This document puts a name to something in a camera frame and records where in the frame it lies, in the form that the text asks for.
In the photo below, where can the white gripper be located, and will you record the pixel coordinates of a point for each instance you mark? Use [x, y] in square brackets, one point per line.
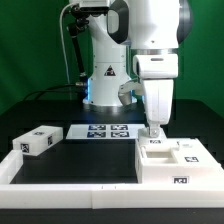
[158, 96]

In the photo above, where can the white cabinet door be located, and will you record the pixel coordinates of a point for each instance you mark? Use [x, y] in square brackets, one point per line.
[159, 143]
[190, 153]

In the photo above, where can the white cabinet box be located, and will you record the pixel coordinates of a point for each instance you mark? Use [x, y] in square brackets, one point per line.
[154, 167]

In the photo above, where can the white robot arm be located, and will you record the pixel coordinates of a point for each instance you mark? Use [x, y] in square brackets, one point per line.
[135, 46]

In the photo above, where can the white cabinet top block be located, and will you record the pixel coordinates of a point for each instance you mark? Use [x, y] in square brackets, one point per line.
[38, 140]

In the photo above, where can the white marker sheet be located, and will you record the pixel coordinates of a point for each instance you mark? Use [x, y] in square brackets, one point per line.
[103, 131]

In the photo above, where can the white U-shaped fence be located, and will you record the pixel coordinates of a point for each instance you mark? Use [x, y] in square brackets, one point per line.
[100, 196]

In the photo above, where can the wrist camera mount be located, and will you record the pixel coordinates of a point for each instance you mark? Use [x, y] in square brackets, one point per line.
[125, 91]

